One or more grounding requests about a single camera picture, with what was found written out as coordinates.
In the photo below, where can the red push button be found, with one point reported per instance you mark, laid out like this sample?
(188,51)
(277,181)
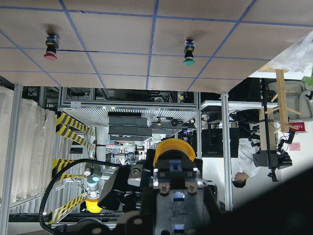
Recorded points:
(52,43)

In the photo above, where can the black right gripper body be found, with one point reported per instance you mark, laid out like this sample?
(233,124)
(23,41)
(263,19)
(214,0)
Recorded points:
(124,188)

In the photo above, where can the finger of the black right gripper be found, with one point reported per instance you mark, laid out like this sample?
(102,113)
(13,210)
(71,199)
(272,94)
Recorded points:
(148,167)
(205,182)

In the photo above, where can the wooden mug tree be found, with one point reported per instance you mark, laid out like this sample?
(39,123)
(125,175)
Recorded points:
(282,102)

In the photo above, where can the clear plastic bag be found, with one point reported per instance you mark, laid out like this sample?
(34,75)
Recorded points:
(297,57)

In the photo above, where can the yellow push button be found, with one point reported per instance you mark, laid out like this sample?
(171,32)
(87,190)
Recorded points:
(179,189)

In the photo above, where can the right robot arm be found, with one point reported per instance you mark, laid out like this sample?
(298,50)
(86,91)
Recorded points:
(94,174)

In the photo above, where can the green push button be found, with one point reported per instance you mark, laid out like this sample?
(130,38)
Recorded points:
(188,52)

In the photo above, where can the person in white shirt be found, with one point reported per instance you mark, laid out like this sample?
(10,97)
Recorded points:
(247,168)

